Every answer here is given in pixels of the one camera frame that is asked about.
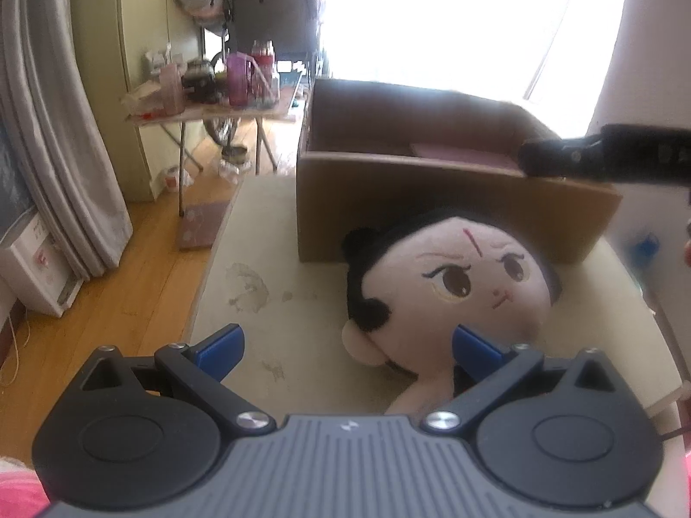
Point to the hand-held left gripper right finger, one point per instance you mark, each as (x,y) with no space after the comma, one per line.
(475,353)

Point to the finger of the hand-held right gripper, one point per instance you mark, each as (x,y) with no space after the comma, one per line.
(594,156)

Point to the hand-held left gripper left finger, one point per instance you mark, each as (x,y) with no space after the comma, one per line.
(221,350)

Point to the plush doll with black hair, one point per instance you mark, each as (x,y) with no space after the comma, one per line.
(459,280)

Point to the pink cover notebook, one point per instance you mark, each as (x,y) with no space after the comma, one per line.
(459,154)

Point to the brown cardboard box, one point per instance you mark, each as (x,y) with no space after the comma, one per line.
(432,210)

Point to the beige desktop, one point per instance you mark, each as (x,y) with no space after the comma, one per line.
(280,302)

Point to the brown board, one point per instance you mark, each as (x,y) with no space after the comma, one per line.
(204,225)

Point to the clear plastic bag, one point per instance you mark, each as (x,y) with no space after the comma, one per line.
(174,179)

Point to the small bowl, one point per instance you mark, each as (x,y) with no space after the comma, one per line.
(236,159)

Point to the white water dispenser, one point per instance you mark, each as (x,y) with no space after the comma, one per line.
(32,270)

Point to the bicycle wheel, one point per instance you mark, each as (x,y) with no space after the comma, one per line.
(218,132)

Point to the wooden folding table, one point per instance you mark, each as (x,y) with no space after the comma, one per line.
(216,113)

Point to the pink floral cloth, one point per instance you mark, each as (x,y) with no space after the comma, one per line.
(21,491)

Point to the grey curtain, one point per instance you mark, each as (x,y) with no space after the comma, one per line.
(54,145)

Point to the pink plastic cup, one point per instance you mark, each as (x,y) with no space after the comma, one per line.
(171,89)

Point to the purple pitcher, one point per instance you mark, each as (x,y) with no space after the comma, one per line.
(238,81)

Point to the dark teapot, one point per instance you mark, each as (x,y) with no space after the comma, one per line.
(198,80)

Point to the pale green cabinet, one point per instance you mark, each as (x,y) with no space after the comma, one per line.
(108,91)

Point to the red lid bottle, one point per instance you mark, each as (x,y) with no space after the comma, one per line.
(264,70)

